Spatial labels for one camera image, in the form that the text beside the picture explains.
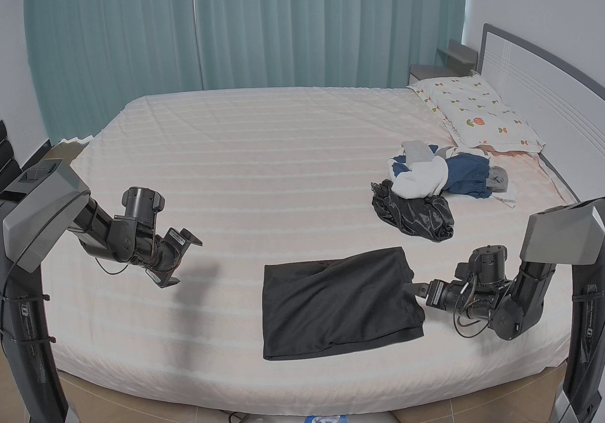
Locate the black T-shirt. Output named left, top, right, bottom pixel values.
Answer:
left=262, top=246, right=426, bottom=361

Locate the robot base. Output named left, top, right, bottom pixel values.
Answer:
left=236, top=413, right=393, bottom=423

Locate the black satin garment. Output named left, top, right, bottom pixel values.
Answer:
left=371, top=179, right=455, bottom=242

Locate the white printed pillow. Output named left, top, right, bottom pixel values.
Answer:
left=407, top=73, right=545, bottom=153

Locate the blue-green curtain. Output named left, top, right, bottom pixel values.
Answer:
left=24, top=0, right=205, bottom=143
left=194, top=0, right=469, bottom=88

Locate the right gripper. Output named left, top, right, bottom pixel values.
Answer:
left=423, top=280, right=464, bottom=314

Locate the bed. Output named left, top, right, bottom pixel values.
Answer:
left=40, top=23, right=605, bottom=414

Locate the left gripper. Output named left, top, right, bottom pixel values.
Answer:
left=142, top=229, right=204, bottom=291

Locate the pile of clothes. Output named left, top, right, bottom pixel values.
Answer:
left=388, top=140, right=518, bottom=209

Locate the black cable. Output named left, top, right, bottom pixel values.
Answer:
left=453, top=297, right=490, bottom=339
left=91, top=257, right=130, bottom=276

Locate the grey bedside table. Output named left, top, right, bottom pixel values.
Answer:
left=409, top=39, right=477, bottom=84

